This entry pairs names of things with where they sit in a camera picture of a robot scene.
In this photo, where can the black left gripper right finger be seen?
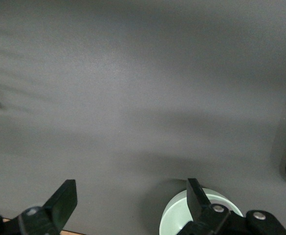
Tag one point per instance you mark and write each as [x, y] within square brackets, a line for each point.
[196, 200]

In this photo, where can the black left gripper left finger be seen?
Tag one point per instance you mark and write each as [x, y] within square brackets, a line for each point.
[62, 200]

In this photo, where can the light green bowl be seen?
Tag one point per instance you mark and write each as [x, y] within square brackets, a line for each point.
[174, 215]

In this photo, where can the wooden cutting board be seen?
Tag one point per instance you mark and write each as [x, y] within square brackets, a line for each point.
[72, 233]

